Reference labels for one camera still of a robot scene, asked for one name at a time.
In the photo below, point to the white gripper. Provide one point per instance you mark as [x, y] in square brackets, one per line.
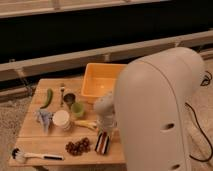
[106, 125]

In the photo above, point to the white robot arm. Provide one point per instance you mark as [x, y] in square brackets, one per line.
[148, 104]

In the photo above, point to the green plastic cup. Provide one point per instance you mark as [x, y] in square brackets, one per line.
[77, 109]

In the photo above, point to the yellow banana toy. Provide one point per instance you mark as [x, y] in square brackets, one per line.
[88, 124]

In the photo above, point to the bunch of grapes toy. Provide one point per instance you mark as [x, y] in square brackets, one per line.
[79, 147]

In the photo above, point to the orange plastic bin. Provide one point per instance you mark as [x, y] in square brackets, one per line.
[99, 79]

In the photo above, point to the white lidded jar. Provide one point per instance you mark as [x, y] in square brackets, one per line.
[61, 118]

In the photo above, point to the metal spoon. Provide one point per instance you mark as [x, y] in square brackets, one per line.
[62, 88]

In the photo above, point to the white dish brush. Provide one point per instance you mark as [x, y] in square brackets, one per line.
[22, 157]

